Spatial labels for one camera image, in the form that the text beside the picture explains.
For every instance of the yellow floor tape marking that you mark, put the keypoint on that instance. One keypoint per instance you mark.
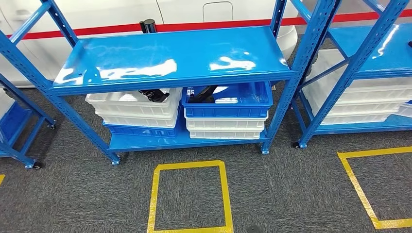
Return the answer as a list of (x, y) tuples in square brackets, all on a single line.
[(356, 186), (154, 199)]

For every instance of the white plastic crate stack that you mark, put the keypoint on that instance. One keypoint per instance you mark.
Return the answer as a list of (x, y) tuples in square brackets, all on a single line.
[(354, 96)]

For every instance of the red barrier belt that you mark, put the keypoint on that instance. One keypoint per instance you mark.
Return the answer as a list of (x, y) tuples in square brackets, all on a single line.
[(209, 25)]

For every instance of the white plastic tray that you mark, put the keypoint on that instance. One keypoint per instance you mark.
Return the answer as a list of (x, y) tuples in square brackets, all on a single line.
[(405, 110), (138, 122), (128, 107)]

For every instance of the black stanchion post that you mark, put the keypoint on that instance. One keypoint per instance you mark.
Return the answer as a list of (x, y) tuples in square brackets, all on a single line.
[(148, 26)]

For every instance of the black plastic part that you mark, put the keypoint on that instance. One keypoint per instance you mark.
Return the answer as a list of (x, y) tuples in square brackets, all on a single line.
[(202, 95), (154, 95)]

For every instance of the white car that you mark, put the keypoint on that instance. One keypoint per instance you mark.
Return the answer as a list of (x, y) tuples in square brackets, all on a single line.
[(96, 13)]

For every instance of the blue metal shelf rack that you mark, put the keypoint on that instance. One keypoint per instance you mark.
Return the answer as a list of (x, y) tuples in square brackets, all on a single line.
[(161, 51), (38, 112), (386, 48)]

